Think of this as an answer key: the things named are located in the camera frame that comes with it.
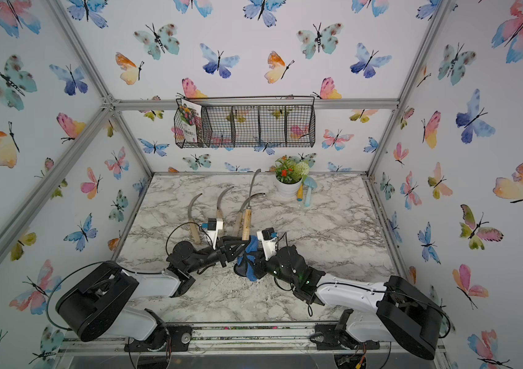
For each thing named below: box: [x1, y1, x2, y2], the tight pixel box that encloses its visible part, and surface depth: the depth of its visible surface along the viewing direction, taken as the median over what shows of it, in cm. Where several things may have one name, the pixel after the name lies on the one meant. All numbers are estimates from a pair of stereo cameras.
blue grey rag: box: [236, 235, 260, 282], surface depth 74 cm
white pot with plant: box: [274, 154, 310, 198], surface depth 104 cm
